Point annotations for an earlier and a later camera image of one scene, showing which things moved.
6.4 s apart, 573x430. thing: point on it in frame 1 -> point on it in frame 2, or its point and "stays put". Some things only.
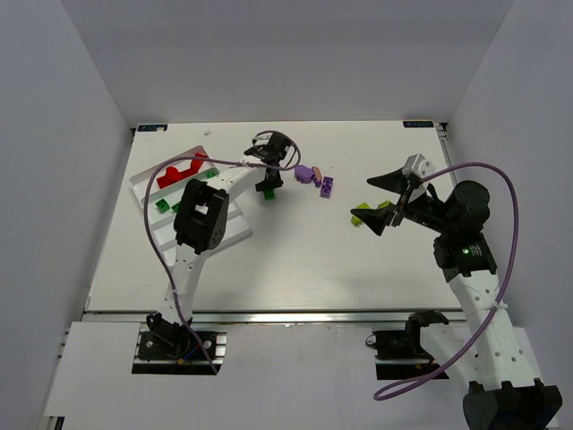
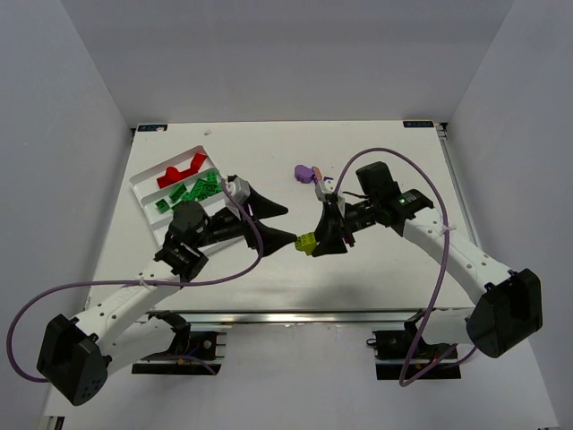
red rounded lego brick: x=173 y=175 stays put
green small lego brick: x=162 y=205 stays put
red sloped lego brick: x=195 y=165 stays put
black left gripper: x=269 y=175 -> x=250 y=219
